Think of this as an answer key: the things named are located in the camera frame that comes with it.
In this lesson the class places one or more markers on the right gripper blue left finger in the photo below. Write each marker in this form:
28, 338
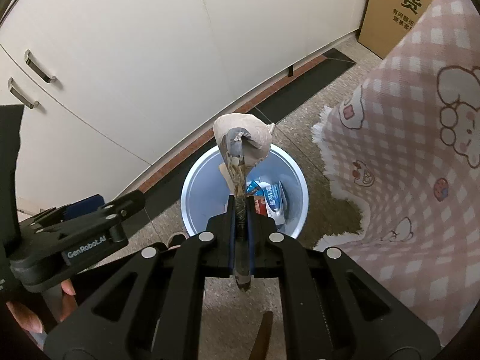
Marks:
231, 225

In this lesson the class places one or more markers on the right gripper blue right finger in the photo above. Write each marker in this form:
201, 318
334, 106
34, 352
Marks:
251, 224

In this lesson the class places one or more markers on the blue snack wrapper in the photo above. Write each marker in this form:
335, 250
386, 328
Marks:
254, 189

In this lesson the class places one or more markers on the blue white medicine box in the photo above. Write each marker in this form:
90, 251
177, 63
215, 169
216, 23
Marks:
275, 201

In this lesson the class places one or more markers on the grey paper wrapper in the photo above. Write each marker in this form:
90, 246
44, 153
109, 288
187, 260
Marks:
243, 141

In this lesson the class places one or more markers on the light blue trash bin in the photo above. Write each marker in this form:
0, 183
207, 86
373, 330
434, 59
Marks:
205, 192

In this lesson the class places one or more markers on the person left hand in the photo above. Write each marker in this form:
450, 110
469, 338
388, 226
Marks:
30, 310

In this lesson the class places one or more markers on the pink slipper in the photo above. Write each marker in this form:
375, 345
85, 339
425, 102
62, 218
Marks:
176, 240

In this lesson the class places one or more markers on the pink checkered tablecloth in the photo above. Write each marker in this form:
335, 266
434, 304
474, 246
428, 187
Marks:
405, 149

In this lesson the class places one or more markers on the white low cabinet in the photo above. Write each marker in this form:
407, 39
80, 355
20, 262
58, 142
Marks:
110, 87

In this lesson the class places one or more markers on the brown cardboard box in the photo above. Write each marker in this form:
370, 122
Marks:
386, 22

